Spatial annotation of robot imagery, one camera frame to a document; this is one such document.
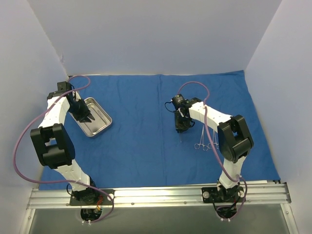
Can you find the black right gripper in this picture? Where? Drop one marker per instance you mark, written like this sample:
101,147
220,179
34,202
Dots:
182,126

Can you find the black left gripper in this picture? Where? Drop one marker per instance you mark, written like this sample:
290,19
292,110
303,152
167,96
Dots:
84,115

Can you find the stainless steel instrument tray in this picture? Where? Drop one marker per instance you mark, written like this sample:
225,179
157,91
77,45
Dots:
102,120

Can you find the steel hemostat clamp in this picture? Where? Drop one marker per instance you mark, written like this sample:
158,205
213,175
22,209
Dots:
201,142

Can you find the steel surgical forceps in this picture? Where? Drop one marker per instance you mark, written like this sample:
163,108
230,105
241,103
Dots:
214,142

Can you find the blue surgical drape cloth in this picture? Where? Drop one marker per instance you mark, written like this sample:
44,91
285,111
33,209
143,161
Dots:
142,147

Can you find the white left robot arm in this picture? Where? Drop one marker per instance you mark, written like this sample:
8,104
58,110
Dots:
54,147

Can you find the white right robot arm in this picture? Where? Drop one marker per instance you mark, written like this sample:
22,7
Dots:
234,138

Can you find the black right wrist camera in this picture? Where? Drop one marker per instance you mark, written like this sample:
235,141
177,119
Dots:
178,101

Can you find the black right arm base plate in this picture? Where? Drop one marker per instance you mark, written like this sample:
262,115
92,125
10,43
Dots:
218,194

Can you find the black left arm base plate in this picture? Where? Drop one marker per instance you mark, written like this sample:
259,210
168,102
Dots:
88,197

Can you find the aluminium front frame rail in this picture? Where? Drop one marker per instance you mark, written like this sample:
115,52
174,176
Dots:
258,192

